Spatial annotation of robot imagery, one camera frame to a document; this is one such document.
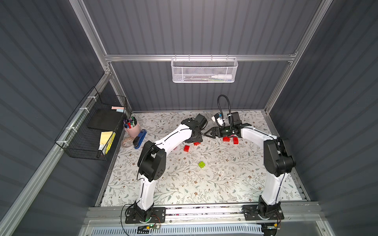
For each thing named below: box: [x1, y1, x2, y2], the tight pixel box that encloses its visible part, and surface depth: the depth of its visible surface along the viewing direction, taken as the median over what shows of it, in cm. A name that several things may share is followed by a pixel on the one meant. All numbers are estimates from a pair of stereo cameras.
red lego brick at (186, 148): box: [183, 145, 191, 152], surface depth 100 cm
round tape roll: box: [121, 136, 135, 148], surface depth 104 cm
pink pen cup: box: [123, 118, 141, 139], surface depth 100 cm
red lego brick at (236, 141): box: [232, 136, 239, 145], surface depth 104 cm
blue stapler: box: [132, 129, 148, 149], surface depth 105 cm
